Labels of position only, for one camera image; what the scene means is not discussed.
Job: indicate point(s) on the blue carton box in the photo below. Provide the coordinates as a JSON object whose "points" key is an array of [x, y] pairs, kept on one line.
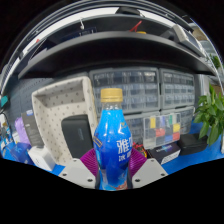
{"points": [[16, 153]]}

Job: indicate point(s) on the clear organizer box, coloured parts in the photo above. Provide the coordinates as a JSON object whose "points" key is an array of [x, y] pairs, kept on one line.
{"points": [[162, 130]]}

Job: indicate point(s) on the black wall shelf unit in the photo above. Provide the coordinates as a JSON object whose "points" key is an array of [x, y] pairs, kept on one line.
{"points": [[110, 50]]}

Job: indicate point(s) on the black zip case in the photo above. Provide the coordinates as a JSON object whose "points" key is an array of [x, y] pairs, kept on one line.
{"points": [[76, 136]]}

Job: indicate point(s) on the white carton box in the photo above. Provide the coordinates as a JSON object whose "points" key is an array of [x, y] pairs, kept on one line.
{"points": [[41, 158]]}

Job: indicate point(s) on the green potted plant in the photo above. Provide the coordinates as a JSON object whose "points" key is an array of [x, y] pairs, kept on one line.
{"points": [[211, 116]]}

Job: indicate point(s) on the teal plastic holder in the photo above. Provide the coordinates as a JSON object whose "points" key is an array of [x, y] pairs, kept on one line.
{"points": [[4, 101]]}

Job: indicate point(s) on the dark grey flat box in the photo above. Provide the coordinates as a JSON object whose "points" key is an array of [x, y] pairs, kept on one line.
{"points": [[31, 128]]}

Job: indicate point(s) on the black hard case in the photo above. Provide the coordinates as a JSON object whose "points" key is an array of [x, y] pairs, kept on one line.
{"points": [[192, 144]]}

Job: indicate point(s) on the white dotted storage tray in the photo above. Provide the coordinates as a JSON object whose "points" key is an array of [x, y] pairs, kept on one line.
{"points": [[56, 103]]}

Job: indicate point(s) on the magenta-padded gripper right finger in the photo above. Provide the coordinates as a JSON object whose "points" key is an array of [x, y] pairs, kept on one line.
{"points": [[150, 173]]}

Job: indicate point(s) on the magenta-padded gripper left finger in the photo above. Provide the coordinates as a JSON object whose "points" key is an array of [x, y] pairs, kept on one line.
{"points": [[76, 173]]}

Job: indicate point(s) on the purple plastic bag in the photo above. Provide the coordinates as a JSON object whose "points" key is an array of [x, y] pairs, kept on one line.
{"points": [[20, 130]]}

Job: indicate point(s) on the blue drink bottle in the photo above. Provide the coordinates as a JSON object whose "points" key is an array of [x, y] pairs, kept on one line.
{"points": [[111, 146]]}

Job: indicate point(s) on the yellow multimeter with leads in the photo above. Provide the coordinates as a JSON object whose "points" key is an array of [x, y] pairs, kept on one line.
{"points": [[140, 150]]}

